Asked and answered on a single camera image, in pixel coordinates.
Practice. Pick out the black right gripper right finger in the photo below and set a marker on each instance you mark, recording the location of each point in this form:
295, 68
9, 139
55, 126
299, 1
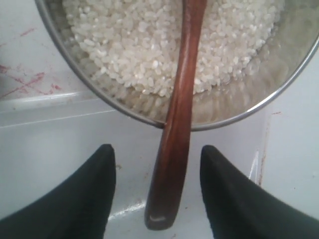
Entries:
237, 208

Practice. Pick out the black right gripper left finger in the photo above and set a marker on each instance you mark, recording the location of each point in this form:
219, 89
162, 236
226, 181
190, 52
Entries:
78, 208

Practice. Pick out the brown wooden spoon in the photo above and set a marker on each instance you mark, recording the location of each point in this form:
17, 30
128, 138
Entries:
170, 168

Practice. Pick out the steel rice bowl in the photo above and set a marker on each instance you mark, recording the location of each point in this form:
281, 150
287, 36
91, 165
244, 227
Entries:
268, 74

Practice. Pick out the white rice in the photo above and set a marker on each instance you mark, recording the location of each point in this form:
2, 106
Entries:
136, 42

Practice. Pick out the white plastic tray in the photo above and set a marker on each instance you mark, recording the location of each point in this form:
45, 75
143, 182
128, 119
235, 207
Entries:
42, 144

